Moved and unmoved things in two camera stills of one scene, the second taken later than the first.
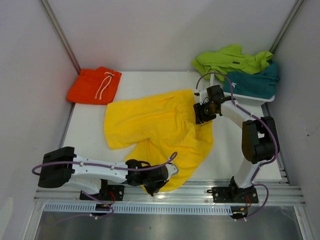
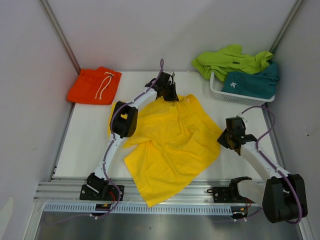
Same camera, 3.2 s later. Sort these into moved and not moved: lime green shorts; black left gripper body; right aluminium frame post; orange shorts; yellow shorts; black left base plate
Moved: black left gripper body; yellow shorts
Not moved: right aluminium frame post; black left base plate; lime green shorts; orange shorts
